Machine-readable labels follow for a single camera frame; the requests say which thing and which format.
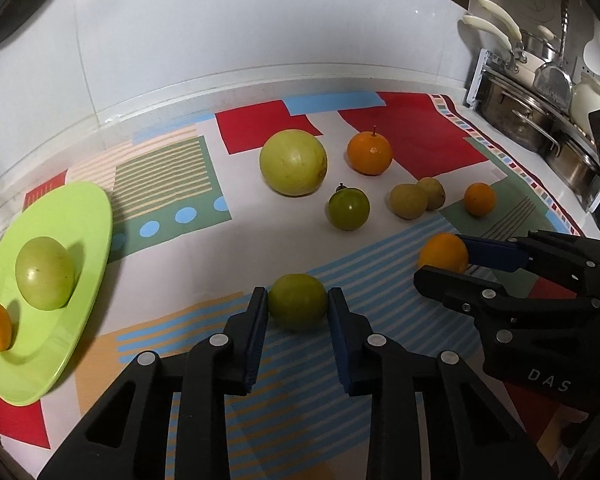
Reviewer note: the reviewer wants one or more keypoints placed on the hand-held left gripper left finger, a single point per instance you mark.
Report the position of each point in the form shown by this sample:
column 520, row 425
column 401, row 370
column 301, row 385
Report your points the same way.
column 257, row 340

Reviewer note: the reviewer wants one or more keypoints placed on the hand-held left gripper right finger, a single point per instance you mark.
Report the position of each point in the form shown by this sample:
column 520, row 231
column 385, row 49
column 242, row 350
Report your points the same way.
column 340, row 345

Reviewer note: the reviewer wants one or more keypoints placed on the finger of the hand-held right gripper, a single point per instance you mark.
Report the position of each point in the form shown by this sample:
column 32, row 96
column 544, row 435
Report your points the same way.
column 450, row 287
column 495, row 254

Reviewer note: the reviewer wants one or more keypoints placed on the green round fruit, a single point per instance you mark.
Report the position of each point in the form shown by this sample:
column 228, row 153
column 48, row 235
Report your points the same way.
column 297, row 301

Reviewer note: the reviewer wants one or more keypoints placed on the large orange with stem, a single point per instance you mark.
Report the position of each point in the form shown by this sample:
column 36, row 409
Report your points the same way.
column 370, row 153

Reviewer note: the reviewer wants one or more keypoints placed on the large yellow-green round fruit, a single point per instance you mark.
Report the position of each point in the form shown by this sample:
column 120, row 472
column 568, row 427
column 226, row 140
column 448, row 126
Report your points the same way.
column 292, row 162

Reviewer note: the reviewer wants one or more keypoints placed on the green plate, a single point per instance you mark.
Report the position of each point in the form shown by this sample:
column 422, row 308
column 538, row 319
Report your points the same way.
column 80, row 220

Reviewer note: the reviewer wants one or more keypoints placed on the brown-green kiwi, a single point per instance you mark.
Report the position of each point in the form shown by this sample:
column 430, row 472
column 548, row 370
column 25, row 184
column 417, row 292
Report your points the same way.
column 407, row 202
column 435, row 191

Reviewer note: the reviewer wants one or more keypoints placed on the green tomato with stem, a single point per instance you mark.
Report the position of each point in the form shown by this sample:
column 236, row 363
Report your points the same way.
column 349, row 208

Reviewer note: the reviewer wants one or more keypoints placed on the colourful patterned mat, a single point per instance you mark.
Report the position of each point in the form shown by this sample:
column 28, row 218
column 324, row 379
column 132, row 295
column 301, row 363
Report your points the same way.
column 430, row 135

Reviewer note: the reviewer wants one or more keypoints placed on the large steel pot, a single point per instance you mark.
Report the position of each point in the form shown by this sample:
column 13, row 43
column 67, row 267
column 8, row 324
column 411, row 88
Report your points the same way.
column 515, row 105

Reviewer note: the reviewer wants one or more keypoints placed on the white pot rack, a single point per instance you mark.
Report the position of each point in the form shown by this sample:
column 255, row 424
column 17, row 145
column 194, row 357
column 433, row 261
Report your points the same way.
column 477, row 80

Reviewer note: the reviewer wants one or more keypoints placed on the white pot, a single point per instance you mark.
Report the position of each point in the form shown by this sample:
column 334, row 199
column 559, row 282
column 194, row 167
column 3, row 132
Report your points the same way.
column 590, row 100

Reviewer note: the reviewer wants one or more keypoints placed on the green apple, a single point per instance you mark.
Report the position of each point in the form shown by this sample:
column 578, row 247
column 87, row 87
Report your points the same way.
column 45, row 272

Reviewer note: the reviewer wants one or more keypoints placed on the white plastic spatula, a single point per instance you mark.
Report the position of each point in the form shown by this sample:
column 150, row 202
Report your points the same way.
column 594, row 52

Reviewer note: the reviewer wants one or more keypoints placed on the steel ladle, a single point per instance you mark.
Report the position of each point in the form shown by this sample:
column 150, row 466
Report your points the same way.
column 563, row 25

